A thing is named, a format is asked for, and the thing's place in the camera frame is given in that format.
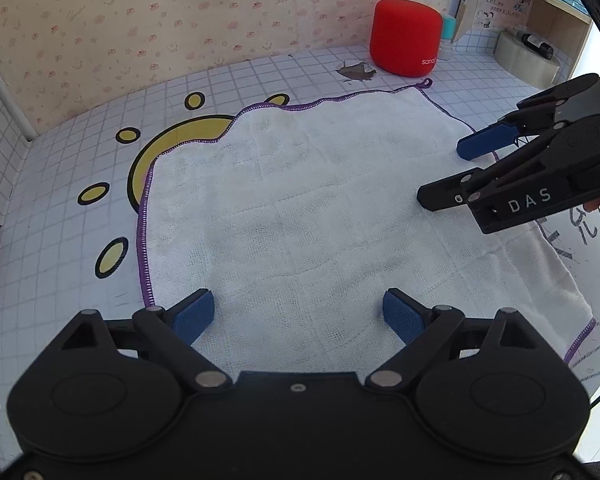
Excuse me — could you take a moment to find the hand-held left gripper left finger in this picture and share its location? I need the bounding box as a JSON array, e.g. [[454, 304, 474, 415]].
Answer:
[[60, 288, 234, 394]]

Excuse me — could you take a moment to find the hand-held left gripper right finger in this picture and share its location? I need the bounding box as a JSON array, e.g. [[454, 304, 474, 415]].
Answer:
[[366, 288, 538, 392]]

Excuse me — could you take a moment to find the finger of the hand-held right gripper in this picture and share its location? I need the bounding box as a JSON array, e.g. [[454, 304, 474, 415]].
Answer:
[[456, 74, 600, 161], [416, 125, 581, 212]]

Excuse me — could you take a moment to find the white towel purple edging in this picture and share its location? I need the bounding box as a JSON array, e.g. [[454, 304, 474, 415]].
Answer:
[[136, 79, 597, 363]]

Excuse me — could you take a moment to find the clear packing tape roll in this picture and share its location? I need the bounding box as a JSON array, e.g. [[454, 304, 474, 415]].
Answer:
[[495, 29, 562, 88]]

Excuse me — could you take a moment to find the small dark bottle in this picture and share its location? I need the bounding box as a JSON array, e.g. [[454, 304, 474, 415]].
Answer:
[[516, 31, 555, 58]]

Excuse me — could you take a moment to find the teal grey stamp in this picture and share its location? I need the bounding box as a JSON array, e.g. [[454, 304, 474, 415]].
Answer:
[[437, 14, 457, 60]]

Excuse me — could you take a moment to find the wooden shelf unit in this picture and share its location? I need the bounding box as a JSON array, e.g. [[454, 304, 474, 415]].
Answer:
[[452, 0, 600, 83]]

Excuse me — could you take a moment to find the cartoon certificate paper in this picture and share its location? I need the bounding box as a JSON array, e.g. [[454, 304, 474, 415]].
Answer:
[[475, 0, 531, 28]]

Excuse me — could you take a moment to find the red fabric speaker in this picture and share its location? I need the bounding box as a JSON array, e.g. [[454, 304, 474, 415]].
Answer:
[[369, 0, 443, 78]]

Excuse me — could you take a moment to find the yellow sun sticker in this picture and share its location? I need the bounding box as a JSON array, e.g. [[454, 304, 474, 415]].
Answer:
[[77, 92, 291, 281]]

